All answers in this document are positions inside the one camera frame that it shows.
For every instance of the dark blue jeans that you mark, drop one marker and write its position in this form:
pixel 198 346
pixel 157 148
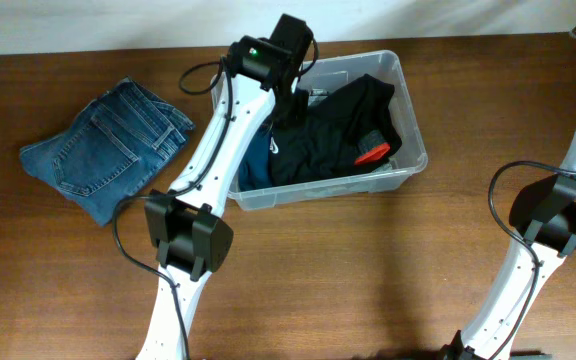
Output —
pixel 115 146

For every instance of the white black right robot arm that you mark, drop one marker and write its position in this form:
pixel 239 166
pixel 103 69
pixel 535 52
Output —
pixel 542 231

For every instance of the dark blue shirt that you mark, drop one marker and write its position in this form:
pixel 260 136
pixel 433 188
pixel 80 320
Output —
pixel 254 170

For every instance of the black garment with red trim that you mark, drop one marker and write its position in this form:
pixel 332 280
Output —
pixel 368 110

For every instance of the black Nike garment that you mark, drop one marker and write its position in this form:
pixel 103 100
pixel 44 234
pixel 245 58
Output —
pixel 318 148

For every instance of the clear plastic storage bin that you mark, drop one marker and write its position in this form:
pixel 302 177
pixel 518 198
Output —
pixel 411 158

